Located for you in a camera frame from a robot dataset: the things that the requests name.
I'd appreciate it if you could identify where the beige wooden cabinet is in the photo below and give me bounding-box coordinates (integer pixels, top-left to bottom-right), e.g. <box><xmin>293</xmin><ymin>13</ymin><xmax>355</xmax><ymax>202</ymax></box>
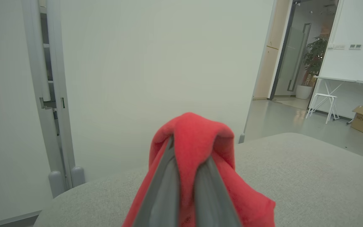
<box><xmin>253</xmin><ymin>0</ymin><xmax>292</xmax><ymax>100</ymax></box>

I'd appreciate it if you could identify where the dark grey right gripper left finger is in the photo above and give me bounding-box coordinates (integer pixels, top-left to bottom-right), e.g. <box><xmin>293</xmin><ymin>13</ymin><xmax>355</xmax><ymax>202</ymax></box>
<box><xmin>132</xmin><ymin>136</ymin><xmax>181</xmax><ymax>227</ymax></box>

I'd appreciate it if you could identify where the white folding table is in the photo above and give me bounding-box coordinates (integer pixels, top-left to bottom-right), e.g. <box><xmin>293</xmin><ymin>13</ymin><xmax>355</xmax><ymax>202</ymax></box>
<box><xmin>308</xmin><ymin>76</ymin><xmax>363</xmax><ymax>125</ymax></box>

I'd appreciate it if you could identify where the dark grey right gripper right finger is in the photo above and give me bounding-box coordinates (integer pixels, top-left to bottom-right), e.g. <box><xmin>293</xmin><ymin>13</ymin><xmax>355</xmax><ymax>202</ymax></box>
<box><xmin>194</xmin><ymin>155</ymin><xmax>242</xmax><ymax>227</ymax></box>

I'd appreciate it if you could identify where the white stool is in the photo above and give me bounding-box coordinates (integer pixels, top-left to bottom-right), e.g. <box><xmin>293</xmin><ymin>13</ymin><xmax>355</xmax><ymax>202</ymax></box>
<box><xmin>306</xmin><ymin>93</ymin><xmax>340</xmax><ymax>124</ymax></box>

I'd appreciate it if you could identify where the red cloth garment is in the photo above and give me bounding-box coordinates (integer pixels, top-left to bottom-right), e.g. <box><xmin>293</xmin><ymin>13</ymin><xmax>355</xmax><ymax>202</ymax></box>
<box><xmin>122</xmin><ymin>112</ymin><xmax>276</xmax><ymax>227</ymax></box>

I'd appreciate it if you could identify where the glass door with handle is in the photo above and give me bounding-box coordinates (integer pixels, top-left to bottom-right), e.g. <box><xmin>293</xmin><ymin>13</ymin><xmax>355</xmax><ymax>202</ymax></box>
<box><xmin>270</xmin><ymin>0</ymin><xmax>313</xmax><ymax>101</ymax></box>

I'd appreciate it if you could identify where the light grey fabric sofa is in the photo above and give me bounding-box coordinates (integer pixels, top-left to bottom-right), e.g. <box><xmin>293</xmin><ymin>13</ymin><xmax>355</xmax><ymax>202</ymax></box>
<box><xmin>33</xmin><ymin>132</ymin><xmax>363</xmax><ymax>227</ymax></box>

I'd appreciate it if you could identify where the potted green plant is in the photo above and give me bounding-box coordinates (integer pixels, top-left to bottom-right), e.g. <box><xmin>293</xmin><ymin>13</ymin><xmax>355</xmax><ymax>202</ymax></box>
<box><xmin>295</xmin><ymin>35</ymin><xmax>329</xmax><ymax>100</ymax></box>

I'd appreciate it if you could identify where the white partition panel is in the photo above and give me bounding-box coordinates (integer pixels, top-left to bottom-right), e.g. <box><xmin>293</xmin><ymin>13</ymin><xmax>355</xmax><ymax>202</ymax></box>
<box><xmin>0</xmin><ymin>0</ymin><xmax>66</xmax><ymax>227</ymax></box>
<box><xmin>47</xmin><ymin>0</ymin><xmax>278</xmax><ymax>189</ymax></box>

